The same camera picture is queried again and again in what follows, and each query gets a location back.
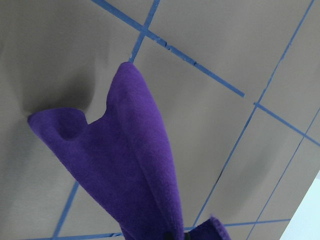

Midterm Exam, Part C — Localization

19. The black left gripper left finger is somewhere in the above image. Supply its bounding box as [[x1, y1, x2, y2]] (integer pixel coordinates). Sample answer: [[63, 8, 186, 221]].
[[163, 232, 174, 240]]

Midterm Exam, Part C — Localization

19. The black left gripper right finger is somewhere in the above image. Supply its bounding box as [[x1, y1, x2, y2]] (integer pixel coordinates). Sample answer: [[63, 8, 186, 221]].
[[184, 232, 191, 240]]

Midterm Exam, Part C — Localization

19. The purple towel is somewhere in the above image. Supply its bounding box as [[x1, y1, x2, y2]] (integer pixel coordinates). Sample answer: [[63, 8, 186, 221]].
[[28, 62, 230, 240]]

